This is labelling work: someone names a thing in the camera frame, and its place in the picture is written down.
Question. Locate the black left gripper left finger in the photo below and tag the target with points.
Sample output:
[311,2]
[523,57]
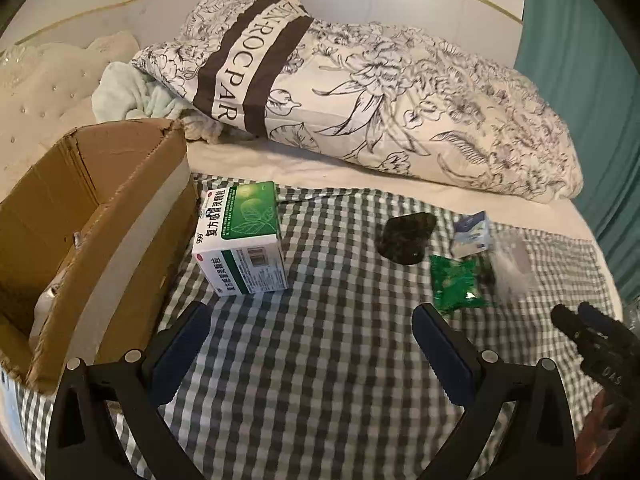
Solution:
[82,440]

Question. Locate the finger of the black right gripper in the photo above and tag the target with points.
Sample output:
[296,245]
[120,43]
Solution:
[567,322]

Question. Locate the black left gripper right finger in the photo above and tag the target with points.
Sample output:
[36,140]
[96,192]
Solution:
[538,442]

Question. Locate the black tape roll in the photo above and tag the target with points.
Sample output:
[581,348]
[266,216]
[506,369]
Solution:
[403,239]

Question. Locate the green white medicine box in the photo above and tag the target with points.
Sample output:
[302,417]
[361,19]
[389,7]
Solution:
[237,241]

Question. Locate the clear plastic bag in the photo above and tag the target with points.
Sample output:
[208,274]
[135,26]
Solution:
[512,267]

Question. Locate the green snack packet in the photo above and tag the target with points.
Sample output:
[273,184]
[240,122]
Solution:
[454,284]

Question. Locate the blue white tissue pack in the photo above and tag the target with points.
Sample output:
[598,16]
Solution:
[471,235]

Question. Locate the checkered gingham cloth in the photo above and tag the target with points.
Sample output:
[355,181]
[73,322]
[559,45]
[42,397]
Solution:
[325,380]

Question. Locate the brown cardboard box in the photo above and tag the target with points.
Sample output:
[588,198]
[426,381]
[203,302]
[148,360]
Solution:
[91,238]

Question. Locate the teal curtain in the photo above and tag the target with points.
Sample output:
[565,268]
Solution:
[572,53]

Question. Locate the mint green towel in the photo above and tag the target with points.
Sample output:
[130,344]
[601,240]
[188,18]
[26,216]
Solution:
[124,93]

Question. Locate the cream tufted headboard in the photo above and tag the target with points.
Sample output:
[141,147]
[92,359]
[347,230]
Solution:
[46,92]

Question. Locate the floral folded duvet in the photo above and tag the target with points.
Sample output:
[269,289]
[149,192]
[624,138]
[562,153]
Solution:
[386,97]

